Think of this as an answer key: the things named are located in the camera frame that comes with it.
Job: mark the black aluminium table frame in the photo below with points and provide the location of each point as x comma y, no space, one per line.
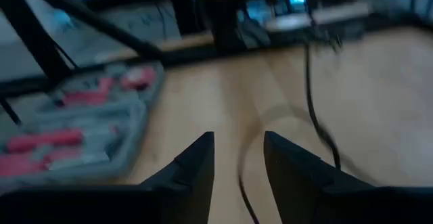
101,24

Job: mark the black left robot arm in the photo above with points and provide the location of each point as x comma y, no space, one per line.
226,21

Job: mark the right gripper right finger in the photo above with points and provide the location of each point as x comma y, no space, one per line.
291,173

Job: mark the red tape measure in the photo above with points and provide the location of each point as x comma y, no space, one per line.
140,78

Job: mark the grey plastic tool case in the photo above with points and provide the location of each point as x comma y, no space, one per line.
135,122

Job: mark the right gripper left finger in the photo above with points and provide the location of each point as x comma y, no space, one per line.
199,170

